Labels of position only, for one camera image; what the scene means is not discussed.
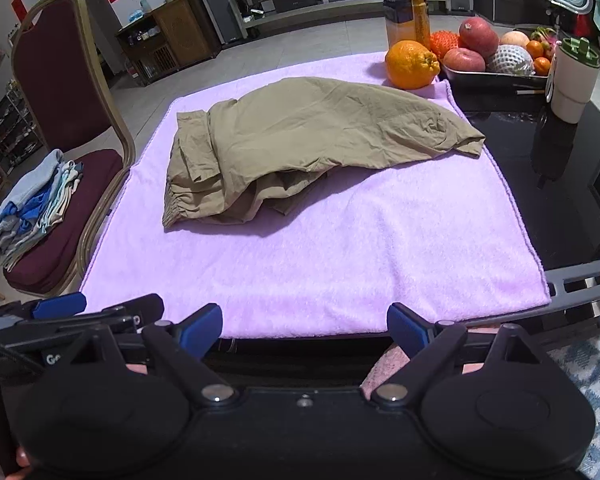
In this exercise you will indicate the pink fuzzy garment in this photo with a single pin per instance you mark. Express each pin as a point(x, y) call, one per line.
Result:
point(387, 365)

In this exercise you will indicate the dark red apple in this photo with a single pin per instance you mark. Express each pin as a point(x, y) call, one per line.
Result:
point(478, 35)

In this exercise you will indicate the small tangerine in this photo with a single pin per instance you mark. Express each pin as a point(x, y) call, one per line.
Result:
point(535, 49)
point(542, 66)

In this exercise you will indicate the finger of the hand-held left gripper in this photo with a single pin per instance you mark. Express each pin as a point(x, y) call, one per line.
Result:
point(60, 305)
point(130, 310)

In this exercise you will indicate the white cup with green lid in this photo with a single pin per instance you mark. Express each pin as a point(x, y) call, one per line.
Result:
point(572, 90)

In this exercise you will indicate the fruit in white foam net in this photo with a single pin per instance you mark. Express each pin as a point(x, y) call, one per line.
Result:
point(510, 60)

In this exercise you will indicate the thin white stick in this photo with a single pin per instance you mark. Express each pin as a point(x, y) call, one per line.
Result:
point(530, 92)

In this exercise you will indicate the spiky orange fruit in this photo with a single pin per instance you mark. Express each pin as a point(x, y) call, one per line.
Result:
point(442, 45)

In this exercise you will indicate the pale red apple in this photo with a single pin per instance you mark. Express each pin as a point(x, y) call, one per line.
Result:
point(462, 60)

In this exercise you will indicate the brown wooden cabinet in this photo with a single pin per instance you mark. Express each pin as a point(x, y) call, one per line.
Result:
point(185, 30)

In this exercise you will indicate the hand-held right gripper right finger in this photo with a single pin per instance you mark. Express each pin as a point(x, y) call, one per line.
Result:
point(406, 331)

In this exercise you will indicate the metal fruit tray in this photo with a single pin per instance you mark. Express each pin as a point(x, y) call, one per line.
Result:
point(480, 81)

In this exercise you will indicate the pink dragon fruit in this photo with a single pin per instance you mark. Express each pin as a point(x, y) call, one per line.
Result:
point(550, 42)

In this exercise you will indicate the grey tower speaker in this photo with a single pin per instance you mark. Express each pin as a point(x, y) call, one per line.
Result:
point(210, 0)

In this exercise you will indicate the small blue container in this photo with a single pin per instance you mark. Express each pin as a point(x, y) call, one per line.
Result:
point(141, 12)

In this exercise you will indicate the khaki pants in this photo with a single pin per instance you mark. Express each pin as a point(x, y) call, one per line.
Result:
point(320, 130)

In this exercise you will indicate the maroon chair with gold frame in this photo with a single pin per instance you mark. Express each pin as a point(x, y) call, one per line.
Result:
point(60, 70)

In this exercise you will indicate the shoe rack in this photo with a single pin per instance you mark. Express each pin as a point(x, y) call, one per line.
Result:
point(10, 125)

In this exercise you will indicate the person's left hand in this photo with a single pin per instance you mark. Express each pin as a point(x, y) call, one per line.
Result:
point(22, 460)

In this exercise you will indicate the purple towel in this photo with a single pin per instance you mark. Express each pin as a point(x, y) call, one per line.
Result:
point(355, 270)

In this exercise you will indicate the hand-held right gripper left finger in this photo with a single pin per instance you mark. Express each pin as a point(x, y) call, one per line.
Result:
point(204, 331)

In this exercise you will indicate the pile of folded clothes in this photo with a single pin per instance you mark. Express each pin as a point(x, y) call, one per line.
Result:
point(30, 200)

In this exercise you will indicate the large bumpy orange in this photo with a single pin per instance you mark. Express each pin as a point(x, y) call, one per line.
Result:
point(410, 65)

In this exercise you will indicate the pale peach-coloured apple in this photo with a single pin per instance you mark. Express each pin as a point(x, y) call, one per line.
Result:
point(515, 39)

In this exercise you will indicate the blue and white patterned rug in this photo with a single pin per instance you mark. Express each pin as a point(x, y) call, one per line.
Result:
point(595, 390)

